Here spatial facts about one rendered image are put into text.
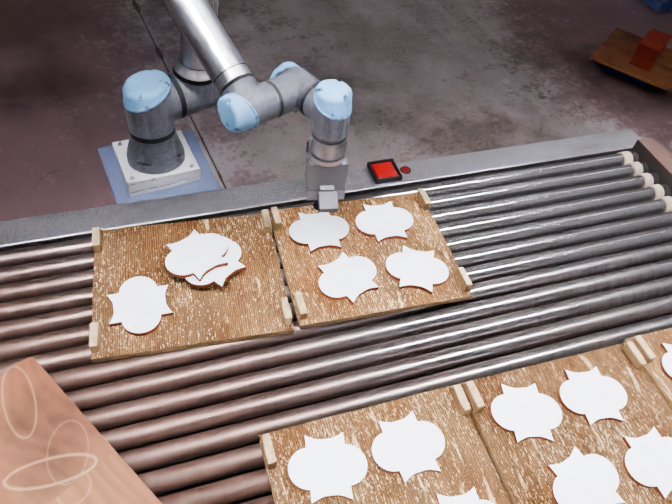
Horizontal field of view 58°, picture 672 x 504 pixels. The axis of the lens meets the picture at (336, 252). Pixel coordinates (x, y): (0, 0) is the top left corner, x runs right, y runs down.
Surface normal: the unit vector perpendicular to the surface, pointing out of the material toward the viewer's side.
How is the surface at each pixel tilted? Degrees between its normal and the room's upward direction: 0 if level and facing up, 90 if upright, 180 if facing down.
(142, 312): 0
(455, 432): 0
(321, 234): 0
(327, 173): 90
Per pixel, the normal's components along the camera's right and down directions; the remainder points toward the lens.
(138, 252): 0.09, -0.65
